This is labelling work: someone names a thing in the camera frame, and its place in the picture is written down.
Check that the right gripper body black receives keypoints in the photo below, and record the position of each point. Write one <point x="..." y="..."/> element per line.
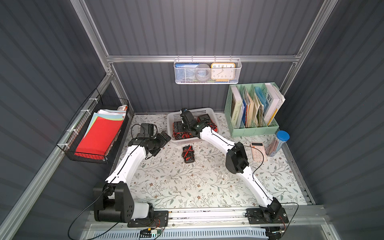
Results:
<point x="182" y="127"/>

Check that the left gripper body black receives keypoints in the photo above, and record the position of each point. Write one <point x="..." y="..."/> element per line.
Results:
<point x="163" y="138"/>

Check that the orange multimeter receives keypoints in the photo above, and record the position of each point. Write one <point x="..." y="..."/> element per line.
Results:
<point x="178" y="130"/>

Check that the red multimeter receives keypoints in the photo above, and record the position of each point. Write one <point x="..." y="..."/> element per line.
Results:
<point x="207" y="120"/>

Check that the small black multimeter back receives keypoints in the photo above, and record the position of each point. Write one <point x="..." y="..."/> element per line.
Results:
<point x="188" y="154"/>

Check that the small black multimeter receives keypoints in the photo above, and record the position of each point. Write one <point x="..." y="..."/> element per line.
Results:
<point x="189" y="134"/>
<point x="188" y="154"/>

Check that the small black multimeter front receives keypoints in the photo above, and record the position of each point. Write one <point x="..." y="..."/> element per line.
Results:
<point x="189" y="134"/>

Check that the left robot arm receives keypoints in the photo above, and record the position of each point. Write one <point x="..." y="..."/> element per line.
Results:
<point x="114" y="202"/>

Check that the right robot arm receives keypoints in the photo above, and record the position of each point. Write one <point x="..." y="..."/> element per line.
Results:
<point x="236" y="163"/>

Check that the white plastic perforated basket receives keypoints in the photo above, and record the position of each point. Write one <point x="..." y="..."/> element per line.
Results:
<point x="175" y="117"/>

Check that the grey tape roll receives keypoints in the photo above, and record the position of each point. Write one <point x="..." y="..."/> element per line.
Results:
<point x="203" y="73"/>

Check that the red paper folder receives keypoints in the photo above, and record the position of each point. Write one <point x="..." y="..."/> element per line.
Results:
<point x="99" y="137"/>

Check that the yellow white alarm clock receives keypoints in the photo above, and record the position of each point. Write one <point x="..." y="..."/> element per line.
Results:
<point x="223" y="71"/>

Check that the green desk file organizer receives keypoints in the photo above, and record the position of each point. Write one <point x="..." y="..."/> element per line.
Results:
<point x="244" y="111"/>

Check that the pink white calculator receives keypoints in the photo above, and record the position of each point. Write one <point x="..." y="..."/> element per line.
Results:
<point x="258" y="152"/>

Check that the white book in organizer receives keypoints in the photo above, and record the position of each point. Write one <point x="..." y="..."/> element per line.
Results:
<point x="274" y="100"/>

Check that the blue lid clear jar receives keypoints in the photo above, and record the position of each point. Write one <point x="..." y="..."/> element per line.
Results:
<point x="279" y="139"/>

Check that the blue box in wall basket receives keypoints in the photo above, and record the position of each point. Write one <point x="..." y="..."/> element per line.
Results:
<point x="185" y="72"/>

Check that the white wire wall basket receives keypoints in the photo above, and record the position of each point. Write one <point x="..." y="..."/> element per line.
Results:
<point x="209" y="61"/>

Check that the black wire side basket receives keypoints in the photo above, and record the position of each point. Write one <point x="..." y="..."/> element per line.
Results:
<point x="99" y="105"/>

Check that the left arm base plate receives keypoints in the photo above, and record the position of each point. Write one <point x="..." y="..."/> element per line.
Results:
<point x="157" y="219"/>

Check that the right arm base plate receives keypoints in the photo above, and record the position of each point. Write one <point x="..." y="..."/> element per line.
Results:
<point x="256" y="216"/>

